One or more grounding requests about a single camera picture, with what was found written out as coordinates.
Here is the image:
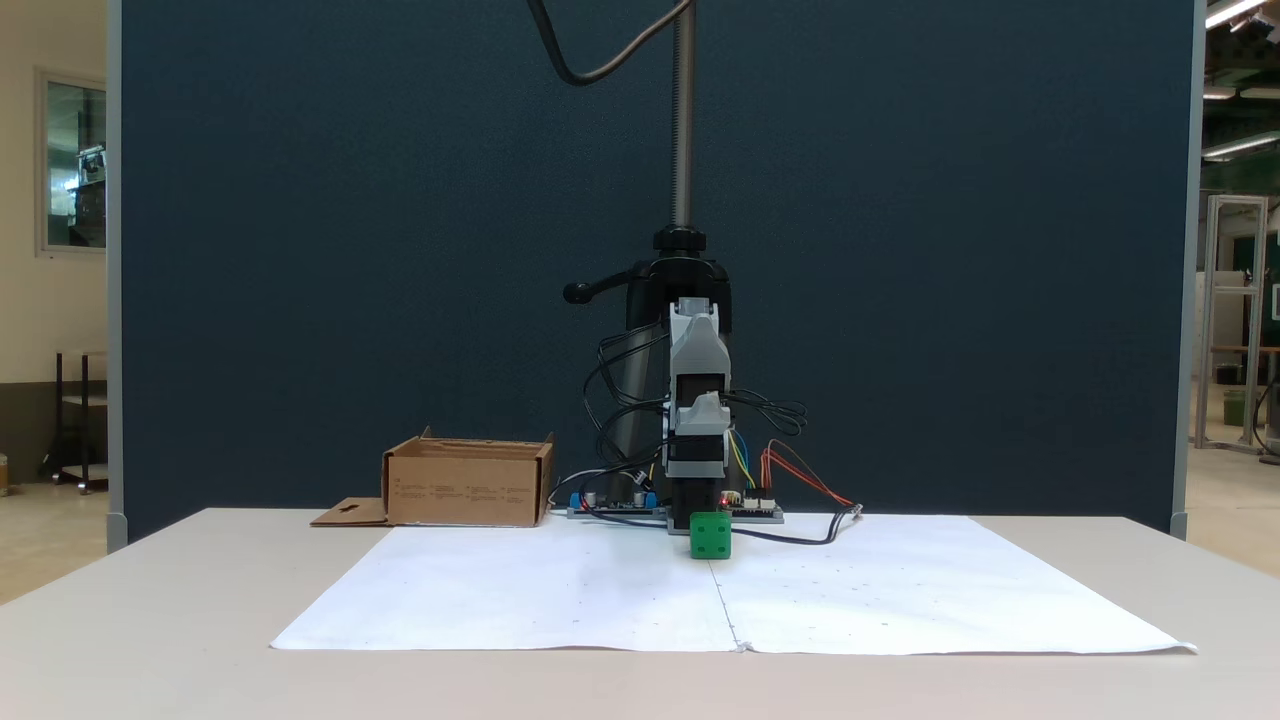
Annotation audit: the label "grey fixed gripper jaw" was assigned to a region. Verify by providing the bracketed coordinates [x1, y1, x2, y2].
[678, 392, 723, 437]

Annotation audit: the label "green dice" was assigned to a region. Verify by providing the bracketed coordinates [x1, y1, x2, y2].
[690, 511, 732, 560]

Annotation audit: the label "blue circuit board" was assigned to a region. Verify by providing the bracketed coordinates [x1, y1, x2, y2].
[566, 488, 663, 521]

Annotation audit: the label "brown cardboard box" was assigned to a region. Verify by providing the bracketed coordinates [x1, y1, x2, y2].
[311, 427, 556, 529]

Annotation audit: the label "white paper sheet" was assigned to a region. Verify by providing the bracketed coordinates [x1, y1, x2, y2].
[705, 515, 1198, 657]
[270, 522, 742, 653]

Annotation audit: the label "dark blue partition panel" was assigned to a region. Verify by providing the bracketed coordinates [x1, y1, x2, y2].
[106, 0, 1208, 553]

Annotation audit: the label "long ceiling light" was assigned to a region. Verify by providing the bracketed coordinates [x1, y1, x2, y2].
[1205, 0, 1273, 30]
[1203, 130, 1280, 162]

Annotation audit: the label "black shelf cart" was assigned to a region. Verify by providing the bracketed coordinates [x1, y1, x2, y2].
[40, 350, 109, 496]

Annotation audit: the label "long black servo cable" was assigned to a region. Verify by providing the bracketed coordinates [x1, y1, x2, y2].
[583, 325, 669, 504]

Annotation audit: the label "short black servo cable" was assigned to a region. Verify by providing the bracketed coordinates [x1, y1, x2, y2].
[722, 390, 808, 438]

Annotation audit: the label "circuit board with orange wires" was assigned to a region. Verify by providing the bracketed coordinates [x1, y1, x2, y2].
[720, 488, 786, 525]

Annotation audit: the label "thin grey cable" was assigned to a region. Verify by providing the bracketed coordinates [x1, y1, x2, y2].
[547, 466, 657, 506]

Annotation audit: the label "black and orange power cable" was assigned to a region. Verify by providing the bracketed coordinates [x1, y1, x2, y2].
[725, 440, 864, 547]

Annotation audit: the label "black camera tripod with pole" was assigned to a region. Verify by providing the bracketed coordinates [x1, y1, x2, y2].
[563, 0, 734, 501]

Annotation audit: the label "black camera cable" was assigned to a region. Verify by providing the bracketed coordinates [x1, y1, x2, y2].
[527, 0, 694, 88]

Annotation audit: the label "aluminium profile frame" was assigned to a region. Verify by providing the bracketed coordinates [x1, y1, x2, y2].
[1195, 195, 1271, 453]

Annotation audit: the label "wall window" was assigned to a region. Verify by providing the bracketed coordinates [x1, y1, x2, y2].
[36, 68, 108, 259]

